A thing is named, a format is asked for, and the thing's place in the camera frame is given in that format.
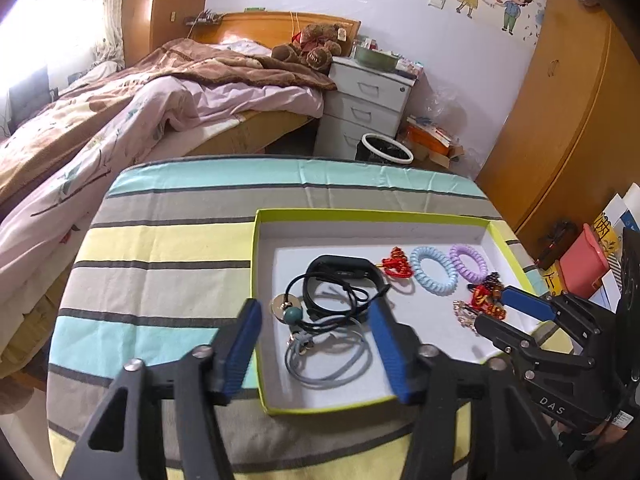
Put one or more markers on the dark chair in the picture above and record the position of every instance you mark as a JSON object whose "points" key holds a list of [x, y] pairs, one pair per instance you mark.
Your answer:
{"points": [[27, 95]]}

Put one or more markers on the brown fleece blanket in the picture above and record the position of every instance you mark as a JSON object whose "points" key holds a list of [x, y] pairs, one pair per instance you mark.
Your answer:
{"points": [[210, 65]]}

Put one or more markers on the pink pillow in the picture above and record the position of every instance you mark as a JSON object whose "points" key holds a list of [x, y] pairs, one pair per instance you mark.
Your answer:
{"points": [[242, 46]]}

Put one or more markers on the brown teddy bear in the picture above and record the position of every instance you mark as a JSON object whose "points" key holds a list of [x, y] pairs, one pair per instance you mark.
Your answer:
{"points": [[315, 52]]}

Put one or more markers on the clear plastic bag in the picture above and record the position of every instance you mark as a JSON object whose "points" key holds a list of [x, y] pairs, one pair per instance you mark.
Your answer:
{"points": [[445, 105]]}

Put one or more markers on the black bag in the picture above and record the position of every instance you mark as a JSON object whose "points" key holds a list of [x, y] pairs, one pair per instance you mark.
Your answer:
{"points": [[555, 242]]}

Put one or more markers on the black bin with white rim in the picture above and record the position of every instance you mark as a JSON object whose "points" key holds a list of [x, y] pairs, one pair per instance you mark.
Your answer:
{"points": [[385, 152]]}

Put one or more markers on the wall outlet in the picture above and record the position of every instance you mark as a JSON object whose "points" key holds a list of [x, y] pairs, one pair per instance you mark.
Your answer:
{"points": [[436, 2]]}

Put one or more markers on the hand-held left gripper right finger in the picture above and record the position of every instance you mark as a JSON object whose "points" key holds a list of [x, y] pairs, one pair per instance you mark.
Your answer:
{"points": [[390, 355]]}

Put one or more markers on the power strip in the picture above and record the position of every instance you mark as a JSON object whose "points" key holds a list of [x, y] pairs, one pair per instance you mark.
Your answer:
{"points": [[205, 19]]}

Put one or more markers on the window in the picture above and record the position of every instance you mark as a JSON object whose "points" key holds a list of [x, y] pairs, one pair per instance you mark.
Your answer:
{"points": [[45, 25]]}

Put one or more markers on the bed with pink quilt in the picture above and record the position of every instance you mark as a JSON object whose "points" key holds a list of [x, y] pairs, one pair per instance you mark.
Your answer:
{"points": [[100, 150]]}

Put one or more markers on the black smart band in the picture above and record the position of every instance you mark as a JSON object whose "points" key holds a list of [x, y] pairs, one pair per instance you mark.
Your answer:
{"points": [[340, 262]]}

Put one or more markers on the coral plastic box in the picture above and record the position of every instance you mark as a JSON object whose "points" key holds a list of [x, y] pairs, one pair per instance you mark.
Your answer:
{"points": [[582, 260]]}

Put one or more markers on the orange box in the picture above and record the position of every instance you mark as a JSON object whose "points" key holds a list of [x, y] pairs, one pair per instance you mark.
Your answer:
{"points": [[425, 137]]}

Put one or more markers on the white drawer nightstand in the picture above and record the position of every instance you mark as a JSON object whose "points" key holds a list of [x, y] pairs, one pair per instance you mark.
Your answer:
{"points": [[360, 105]]}

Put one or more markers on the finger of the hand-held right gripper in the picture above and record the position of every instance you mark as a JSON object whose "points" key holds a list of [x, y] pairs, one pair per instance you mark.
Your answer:
{"points": [[505, 332], [525, 304]]}

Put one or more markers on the stack of papers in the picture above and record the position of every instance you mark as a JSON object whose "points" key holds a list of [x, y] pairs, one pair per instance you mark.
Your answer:
{"points": [[615, 220]]}

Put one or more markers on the red knot ornament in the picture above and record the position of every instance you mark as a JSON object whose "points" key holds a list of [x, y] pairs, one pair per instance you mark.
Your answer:
{"points": [[397, 265]]}

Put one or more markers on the red and gold tassel ornament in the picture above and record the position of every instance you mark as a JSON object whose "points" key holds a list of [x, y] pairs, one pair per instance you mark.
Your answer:
{"points": [[485, 300]]}

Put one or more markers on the wide wooden wardrobe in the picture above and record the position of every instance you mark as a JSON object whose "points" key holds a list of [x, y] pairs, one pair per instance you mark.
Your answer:
{"points": [[565, 125]]}

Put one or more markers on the green basin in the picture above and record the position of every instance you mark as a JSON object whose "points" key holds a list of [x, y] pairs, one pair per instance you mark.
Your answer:
{"points": [[375, 59]]}

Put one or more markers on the rhinestone hair clip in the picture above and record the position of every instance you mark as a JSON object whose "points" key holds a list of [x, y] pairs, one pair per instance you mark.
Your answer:
{"points": [[465, 312]]}

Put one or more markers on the tall wooden cabinet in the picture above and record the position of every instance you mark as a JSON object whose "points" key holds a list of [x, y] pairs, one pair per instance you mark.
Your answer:
{"points": [[170, 5]]}

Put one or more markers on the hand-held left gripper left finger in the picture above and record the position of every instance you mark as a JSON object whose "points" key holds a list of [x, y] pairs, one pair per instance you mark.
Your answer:
{"points": [[242, 350]]}

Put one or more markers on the patterned curtain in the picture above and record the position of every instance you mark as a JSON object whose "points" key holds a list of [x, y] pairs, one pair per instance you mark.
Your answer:
{"points": [[110, 20]]}

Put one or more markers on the cardboard box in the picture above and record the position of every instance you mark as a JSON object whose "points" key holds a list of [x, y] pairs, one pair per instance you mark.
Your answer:
{"points": [[450, 154]]}

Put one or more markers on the white tray with lime rim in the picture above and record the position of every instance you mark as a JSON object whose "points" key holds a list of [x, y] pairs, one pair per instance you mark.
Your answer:
{"points": [[375, 240]]}

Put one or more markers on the wooden bed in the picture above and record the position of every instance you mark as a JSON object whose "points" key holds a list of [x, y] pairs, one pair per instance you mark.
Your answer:
{"points": [[260, 22]]}

